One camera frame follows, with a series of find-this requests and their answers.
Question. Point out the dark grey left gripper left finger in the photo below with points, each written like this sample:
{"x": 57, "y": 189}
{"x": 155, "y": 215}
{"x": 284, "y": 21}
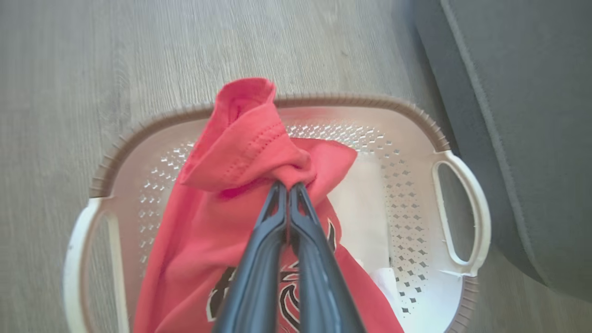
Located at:
{"x": 254, "y": 273}

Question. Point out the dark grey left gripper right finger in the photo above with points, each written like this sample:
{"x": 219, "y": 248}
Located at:
{"x": 319, "y": 277}

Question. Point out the red printed shirt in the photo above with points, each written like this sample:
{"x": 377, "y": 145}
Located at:
{"x": 222, "y": 222}

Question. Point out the grey fabric sofa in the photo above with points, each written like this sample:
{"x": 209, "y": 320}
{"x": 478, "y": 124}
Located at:
{"x": 532, "y": 115}

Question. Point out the white cloth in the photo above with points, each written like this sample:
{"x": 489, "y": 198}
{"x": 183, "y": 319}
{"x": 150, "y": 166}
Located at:
{"x": 365, "y": 217}

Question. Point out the white laundry basket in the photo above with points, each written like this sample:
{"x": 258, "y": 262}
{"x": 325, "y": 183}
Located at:
{"x": 416, "y": 208}

